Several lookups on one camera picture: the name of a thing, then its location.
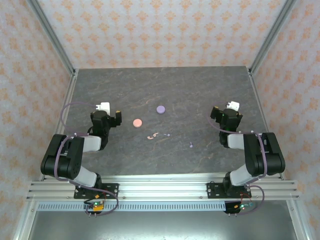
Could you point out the pink earbud charging case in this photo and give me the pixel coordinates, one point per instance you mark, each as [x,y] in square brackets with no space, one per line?
[137,123]

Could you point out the purple earbud charging case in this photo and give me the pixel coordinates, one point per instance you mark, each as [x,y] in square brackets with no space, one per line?
[160,109]

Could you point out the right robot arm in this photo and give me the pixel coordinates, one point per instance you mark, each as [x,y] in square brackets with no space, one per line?
[255,155]

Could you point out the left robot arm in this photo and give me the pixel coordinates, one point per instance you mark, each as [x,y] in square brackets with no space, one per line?
[62,162]

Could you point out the grey metal base panel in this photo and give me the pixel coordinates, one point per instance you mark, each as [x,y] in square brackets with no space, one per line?
[162,225]

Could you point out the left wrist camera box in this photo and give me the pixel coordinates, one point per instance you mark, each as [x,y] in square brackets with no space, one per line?
[103,107]

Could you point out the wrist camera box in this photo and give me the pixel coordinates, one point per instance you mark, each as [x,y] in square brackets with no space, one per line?
[103,107]
[234,105]

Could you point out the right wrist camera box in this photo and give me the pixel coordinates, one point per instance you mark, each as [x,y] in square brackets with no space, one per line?
[234,105]

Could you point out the aluminium table side rail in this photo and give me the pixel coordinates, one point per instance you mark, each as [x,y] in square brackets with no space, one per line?
[260,105]
[65,105]

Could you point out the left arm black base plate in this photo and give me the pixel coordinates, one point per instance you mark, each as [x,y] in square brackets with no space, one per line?
[113,188]

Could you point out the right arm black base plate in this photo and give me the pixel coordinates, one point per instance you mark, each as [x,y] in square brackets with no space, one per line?
[212,191]

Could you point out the aluminium mounting rail beam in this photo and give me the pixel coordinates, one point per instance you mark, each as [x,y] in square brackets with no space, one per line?
[162,187]

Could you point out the aluminium frame post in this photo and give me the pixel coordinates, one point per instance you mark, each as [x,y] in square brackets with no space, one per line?
[51,35]
[272,35]

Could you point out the aluminium frame strut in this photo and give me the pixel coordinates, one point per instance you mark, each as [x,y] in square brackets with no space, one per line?
[22,235]
[298,225]

